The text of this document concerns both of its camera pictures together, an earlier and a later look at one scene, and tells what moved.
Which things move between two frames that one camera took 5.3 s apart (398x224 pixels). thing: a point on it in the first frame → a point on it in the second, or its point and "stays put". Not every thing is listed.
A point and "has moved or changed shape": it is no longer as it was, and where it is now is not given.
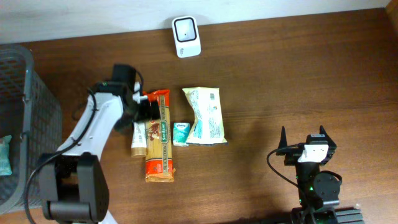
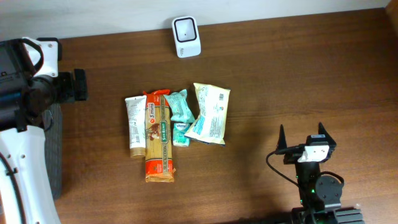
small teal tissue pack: [180, 133] stays put
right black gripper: [291, 158] stays put
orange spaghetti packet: [158, 155] stays put
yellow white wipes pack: [208, 129] has moved or changed shape
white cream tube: [138, 140] stays put
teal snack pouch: [5, 165] has moved or changed shape
